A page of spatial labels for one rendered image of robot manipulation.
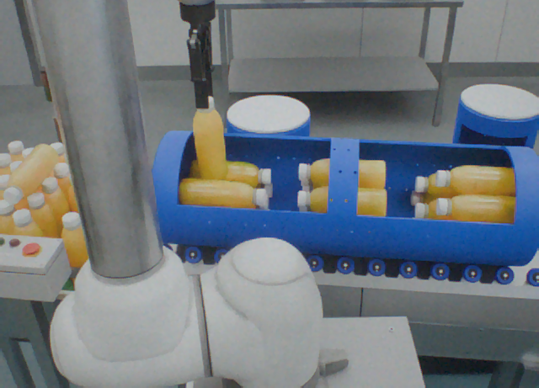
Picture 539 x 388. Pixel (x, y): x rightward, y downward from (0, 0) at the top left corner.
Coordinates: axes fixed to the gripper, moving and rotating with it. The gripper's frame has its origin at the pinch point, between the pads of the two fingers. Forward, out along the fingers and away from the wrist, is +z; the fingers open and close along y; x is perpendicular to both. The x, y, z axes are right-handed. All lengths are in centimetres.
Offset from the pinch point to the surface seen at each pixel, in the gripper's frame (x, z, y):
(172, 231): 6.6, 29.5, -14.7
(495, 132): -84, 38, 61
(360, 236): -37.1, 27.2, -14.9
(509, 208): -70, 22, -8
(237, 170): -6.4, 22.4, 2.5
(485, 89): -84, 32, 83
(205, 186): -0.3, 21.2, -7.4
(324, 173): -28.1, 18.5, -3.2
